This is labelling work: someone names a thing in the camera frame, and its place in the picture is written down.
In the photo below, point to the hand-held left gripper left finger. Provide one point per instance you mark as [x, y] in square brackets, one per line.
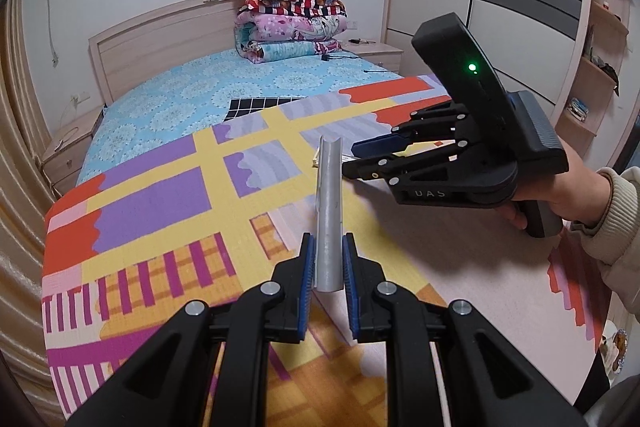
[307, 267]

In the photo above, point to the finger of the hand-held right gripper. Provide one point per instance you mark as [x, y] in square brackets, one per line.
[380, 146]
[370, 168]

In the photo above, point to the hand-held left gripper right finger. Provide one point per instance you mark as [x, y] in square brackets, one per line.
[348, 277]

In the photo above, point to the grey plastic tube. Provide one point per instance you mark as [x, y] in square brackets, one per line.
[329, 207]

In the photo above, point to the person's right forearm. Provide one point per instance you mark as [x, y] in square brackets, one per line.
[620, 217]

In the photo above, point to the person's right hand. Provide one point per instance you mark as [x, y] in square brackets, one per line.
[575, 192]

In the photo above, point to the pale yellow scrap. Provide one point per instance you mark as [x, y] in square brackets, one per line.
[315, 159]

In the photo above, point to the wooden nightstand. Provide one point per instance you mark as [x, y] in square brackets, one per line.
[70, 147]
[382, 54]

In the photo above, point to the black item on nightstand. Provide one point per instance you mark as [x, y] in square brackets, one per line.
[357, 41]

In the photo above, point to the black grid cloth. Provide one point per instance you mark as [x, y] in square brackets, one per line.
[265, 107]

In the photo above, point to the small colourful box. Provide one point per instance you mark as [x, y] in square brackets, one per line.
[579, 109]

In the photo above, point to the light blue folded quilt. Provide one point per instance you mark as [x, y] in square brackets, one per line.
[285, 51]

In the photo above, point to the dark shelf ornament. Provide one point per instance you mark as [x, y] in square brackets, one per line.
[607, 74]

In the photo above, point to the wooden corner shelf unit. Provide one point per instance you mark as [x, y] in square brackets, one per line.
[600, 7]

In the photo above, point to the pink floral folded quilt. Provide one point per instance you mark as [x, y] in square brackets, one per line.
[290, 27]

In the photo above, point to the colourful patchwork blanket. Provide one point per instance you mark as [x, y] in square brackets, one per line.
[150, 207]

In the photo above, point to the light blue bed sheet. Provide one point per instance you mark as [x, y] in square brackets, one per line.
[175, 97]

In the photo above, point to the wooden headboard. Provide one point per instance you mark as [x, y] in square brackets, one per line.
[165, 37]

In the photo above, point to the beige curtain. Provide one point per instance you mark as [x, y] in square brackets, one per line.
[20, 207]

